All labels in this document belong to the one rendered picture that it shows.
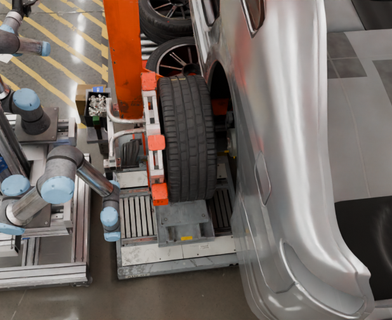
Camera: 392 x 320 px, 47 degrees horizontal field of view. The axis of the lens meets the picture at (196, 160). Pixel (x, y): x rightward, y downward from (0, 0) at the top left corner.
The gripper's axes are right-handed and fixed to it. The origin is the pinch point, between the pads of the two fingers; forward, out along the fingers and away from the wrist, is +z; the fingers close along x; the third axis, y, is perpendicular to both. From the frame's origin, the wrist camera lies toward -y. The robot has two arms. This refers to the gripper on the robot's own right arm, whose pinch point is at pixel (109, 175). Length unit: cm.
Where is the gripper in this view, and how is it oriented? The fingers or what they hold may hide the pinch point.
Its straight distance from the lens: 233.3
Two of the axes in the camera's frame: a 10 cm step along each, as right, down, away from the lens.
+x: -9.9, 1.0, -1.3
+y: 0.6, -5.3, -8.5
